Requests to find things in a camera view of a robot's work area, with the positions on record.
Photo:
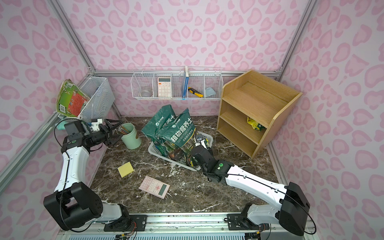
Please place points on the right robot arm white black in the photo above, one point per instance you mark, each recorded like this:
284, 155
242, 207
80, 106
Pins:
288, 205

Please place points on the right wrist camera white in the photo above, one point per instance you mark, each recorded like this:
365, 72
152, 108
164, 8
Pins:
200, 140

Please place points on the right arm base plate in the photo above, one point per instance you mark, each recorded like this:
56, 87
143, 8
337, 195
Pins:
239, 222

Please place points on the blue book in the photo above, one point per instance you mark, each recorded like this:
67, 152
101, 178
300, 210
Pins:
185, 83

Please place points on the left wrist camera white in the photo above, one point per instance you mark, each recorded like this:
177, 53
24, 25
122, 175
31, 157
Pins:
95, 124

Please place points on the mint green pencil cup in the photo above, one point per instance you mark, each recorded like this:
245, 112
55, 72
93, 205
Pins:
132, 140

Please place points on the dark green soil bag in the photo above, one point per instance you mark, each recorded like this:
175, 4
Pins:
165, 115
179, 133

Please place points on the yellow utility knife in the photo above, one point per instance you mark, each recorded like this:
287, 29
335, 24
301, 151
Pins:
195, 92

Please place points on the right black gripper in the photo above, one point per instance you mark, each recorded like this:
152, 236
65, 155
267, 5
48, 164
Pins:
197, 146

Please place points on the small yellow green bag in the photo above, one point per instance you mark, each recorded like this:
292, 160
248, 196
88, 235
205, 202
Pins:
255, 125

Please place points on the bundle of coloured pencils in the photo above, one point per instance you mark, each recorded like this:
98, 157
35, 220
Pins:
122, 129

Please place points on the yellow sticky note pad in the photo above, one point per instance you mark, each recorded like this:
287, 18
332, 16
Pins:
125, 169

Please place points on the white wire wall basket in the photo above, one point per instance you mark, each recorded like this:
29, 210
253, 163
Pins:
200, 79

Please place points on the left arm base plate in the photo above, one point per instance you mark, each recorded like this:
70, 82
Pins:
132, 223

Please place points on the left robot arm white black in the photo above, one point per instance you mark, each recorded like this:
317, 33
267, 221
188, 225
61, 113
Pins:
73, 203

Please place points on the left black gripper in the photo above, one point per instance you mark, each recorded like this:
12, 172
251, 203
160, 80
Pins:
107, 133

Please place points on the white mesh side basket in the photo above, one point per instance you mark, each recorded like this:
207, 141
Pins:
101, 99

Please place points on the white plastic basket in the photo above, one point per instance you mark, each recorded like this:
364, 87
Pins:
180, 158

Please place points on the pink calculator on floor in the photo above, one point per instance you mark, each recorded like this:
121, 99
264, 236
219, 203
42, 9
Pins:
154, 187

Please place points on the clear glass bowl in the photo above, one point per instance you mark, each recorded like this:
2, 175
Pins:
146, 92

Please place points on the wooden shelf unit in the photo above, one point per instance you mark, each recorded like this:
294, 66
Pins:
263, 99

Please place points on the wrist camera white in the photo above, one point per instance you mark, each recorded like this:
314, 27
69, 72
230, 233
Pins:
200, 140
95, 124

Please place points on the pink calculator in basket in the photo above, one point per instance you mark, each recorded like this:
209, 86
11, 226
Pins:
164, 87

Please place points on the light blue cup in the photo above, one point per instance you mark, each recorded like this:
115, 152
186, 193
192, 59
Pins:
210, 92

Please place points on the mint green star hook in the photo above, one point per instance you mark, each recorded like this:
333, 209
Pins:
61, 125

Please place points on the green red snack bag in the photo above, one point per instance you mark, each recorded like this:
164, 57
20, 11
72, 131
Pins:
71, 100

